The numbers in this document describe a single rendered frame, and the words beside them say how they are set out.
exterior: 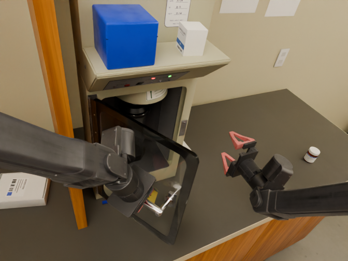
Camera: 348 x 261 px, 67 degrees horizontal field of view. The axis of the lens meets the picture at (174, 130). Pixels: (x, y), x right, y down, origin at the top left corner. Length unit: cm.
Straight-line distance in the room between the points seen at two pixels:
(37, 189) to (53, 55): 60
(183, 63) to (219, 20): 75
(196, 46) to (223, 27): 73
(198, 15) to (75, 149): 45
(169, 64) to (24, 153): 34
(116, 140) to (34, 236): 54
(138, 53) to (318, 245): 211
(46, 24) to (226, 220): 82
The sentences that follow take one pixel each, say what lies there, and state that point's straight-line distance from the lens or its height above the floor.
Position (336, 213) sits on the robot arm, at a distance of 60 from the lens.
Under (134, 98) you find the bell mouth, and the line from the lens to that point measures 77.
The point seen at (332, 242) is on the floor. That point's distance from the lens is 248.
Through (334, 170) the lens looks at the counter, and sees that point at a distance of 144.
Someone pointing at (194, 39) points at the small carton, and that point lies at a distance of 61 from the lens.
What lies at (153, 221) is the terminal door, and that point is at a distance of 82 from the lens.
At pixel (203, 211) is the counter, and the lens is 101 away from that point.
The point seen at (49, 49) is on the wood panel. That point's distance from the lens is 51.
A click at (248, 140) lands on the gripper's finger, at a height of 127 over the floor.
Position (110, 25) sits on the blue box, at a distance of 50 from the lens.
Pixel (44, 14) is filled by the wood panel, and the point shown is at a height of 161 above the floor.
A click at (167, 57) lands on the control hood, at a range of 60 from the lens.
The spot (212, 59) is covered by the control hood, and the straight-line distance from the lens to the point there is 63.
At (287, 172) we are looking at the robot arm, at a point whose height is 129.
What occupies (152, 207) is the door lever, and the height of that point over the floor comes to 121.
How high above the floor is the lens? 177
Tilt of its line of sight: 41 degrees down
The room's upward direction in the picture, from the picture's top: 11 degrees clockwise
